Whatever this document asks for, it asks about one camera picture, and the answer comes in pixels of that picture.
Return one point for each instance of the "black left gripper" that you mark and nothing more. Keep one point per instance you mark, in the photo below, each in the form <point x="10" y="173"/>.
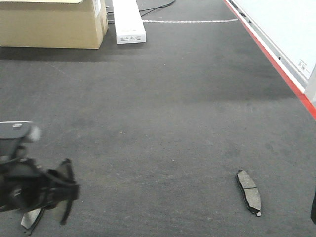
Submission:
<point x="23" y="186"/>

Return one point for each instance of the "grey brake pad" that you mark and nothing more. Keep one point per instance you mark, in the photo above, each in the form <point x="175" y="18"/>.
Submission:
<point x="31" y="219"/>
<point x="249" y="192"/>

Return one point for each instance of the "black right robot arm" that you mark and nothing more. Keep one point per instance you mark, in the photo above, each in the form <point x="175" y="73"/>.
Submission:
<point x="313" y="210"/>

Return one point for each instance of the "dark conveyor belt mat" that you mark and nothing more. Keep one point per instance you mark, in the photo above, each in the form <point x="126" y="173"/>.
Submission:
<point x="158" y="131"/>

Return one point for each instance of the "white conveyor side guard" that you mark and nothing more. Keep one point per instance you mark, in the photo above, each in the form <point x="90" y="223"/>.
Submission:
<point x="288" y="29"/>

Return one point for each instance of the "cardboard box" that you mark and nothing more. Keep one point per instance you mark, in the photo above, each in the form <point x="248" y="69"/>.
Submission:
<point x="80" y="24"/>

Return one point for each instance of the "long white box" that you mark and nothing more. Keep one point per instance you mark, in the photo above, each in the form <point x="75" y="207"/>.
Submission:
<point x="128" y="22"/>

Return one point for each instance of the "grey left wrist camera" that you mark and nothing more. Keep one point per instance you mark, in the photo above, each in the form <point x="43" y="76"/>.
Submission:
<point x="26" y="130"/>

